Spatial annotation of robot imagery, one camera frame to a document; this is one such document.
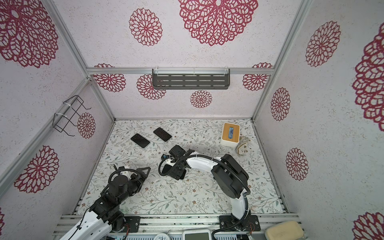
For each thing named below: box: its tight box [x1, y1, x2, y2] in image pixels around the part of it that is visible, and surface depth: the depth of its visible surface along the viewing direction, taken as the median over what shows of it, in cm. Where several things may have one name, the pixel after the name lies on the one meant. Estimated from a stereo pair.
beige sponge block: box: [265, 220, 304, 240], surface depth 70 cm
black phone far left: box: [130, 133, 151, 148], surface depth 108 cm
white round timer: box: [154, 233, 171, 240], surface depth 69 cm
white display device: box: [182, 229, 212, 240], surface depth 69 cm
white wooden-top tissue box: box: [220, 122, 240, 148], surface depth 108 cm
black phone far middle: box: [153, 127, 172, 142], surface depth 112 cm
